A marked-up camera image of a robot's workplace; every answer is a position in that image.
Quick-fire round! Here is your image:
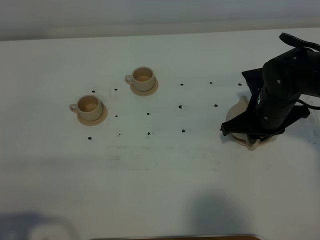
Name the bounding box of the far beige saucer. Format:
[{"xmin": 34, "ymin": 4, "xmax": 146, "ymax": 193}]
[{"xmin": 130, "ymin": 78, "xmax": 159, "ymax": 97}]

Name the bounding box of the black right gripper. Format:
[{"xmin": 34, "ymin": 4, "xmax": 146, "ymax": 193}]
[{"xmin": 220, "ymin": 48, "xmax": 320, "ymax": 136}]

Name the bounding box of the near beige saucer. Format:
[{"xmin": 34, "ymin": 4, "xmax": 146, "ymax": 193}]
[{"xmin": 76, "ymin": 103, "xmax": 108, "ymax": 127}]

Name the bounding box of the beige teapot saucer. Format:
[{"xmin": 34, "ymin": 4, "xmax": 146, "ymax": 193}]
[{"xmin": 231, "ymin": 133, "xmax": 276, "ymax": 146}]

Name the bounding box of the near beige teacup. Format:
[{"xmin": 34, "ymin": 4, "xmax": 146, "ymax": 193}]
[{"xmin": 69, "ymin": 95, "xmax": 103, "ymax": 121}]

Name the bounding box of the beige teacup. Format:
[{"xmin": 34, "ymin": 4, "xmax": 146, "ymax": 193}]
[
  {"xmin": 124, "ymin": 66, "xmax": 156, "ymax": 92},
  {"xmin": 69, "ymin": 95, "xmax": 103, "ymax": 121}
]

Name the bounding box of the beige teapot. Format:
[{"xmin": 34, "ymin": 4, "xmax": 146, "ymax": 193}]
[{"xmin": 226, "ymin": 96, "xmax": 260, "ymax": 151}]

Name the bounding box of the far beige teacup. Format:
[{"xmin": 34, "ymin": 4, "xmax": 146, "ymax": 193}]
[{"xmin": 124, "ymin": 66, "xmax": 156, "ymax": 92}]

